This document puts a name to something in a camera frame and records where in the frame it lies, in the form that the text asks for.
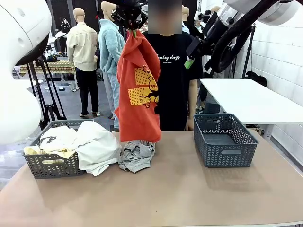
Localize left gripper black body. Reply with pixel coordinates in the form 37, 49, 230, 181
115, 0, 146, 15

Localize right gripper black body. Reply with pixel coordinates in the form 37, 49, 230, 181
198, 33, 217, 57

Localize orange t-shirt yellow print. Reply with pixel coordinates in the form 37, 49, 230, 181
114, 29, 162, 143

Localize grey marl shorts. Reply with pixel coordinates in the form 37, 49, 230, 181
117, 140, 157, 174

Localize white t-shirt black print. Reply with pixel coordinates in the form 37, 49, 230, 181
39, 121, 123, 177

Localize cream yellow garment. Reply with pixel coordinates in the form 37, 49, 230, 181
23, 145, 77, 166

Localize person's left forearm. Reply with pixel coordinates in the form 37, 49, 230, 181
187, 79, 199, 122

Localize person in black t-shirt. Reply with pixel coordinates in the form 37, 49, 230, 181
143, 0, 205, 132

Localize mannequin blue fleece light jeans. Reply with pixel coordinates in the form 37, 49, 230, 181
98, 0, 126, 130

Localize black light stand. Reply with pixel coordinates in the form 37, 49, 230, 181
241, 25, 257, 80

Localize mannequin cream jacket black trousers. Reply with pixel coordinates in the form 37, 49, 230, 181
66, 7, 101, 118

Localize black bag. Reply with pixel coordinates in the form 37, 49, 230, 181
245, 70, 268, 87

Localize white rectangular table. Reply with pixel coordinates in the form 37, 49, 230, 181
200, 78, 303, 126

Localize table with patterned cloth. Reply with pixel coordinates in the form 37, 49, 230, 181
18, 60, 76, 93

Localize grey plastic lattice basket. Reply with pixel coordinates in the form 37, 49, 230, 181
193, 113, 259, 168
22, 119, 95, 180

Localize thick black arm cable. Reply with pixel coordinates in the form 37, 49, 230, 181
204, 0, 279, 74

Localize black camera tripod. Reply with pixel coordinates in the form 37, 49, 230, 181
25, 53, 67, 131

